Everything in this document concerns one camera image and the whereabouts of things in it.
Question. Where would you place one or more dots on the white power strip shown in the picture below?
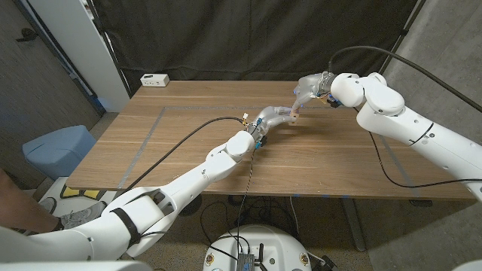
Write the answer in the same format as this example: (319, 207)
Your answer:
(154, 80)

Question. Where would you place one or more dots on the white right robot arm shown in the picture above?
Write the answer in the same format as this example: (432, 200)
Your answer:
(406, 116)

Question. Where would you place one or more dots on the grey module on torso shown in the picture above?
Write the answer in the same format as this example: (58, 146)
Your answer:
(245, 262)

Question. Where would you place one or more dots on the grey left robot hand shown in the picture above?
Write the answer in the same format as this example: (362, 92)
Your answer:
(269, 117)

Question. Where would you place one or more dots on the person's bare limb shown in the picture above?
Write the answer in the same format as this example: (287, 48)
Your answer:
(22, 214)

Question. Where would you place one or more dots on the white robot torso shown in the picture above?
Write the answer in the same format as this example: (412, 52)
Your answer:
(271, 244)

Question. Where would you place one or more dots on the black backdrop stand pole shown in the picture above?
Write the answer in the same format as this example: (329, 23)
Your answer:
(402, 33)
(113, 56)

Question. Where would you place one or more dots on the wooden block with holes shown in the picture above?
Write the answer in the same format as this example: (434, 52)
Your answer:
(294, 117)

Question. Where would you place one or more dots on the white cabinet panel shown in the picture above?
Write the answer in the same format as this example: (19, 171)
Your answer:
(75, 37)

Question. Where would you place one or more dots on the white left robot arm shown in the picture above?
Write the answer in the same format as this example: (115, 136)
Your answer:
(188, 184)

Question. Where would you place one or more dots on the grey table leg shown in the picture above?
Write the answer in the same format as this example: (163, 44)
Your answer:
(354, 226)

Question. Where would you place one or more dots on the yellow and black floor object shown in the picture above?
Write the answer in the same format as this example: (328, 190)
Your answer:
(75, 192)

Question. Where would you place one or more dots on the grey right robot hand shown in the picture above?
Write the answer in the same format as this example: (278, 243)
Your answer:
(310, 88)

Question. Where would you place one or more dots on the blue padded stool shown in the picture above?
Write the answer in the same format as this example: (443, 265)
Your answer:
(56, 150)

